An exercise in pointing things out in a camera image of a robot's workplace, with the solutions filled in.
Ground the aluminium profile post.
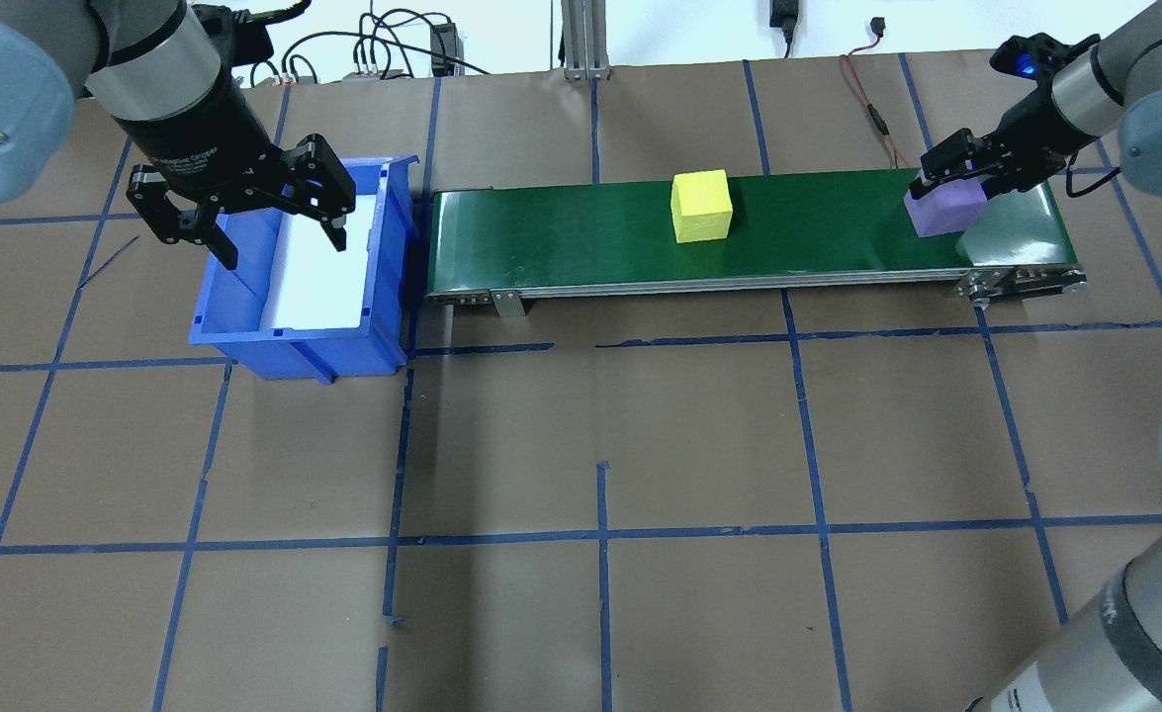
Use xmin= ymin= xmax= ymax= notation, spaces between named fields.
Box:
xmin=561 ymin=0 xmax=613 ymax=82

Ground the red black conveyor wire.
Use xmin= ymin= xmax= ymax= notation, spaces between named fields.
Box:
xmin=841 ymin=54 xmax=913 ymax=169

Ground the purple cube block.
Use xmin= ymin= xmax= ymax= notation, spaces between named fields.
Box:
xmin=903 ymin=178 xmax=990 ymax=238

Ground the blue plastic storage bin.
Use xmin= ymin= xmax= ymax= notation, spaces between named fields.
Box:
xmin=189 ymin=153 xmax=425 ymax=385

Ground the white foam bin liner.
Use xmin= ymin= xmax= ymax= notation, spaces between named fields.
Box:
xmin=264 ymin=193 xmax=381 ymax=330

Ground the yellow cube block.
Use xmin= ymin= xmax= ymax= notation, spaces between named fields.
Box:
xmin=670 ymin=170 xmax=735 ymax=244

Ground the green conveyor belt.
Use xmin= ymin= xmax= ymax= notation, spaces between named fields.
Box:
xmin=424 ymin=163 xmax=1089 ymax=319

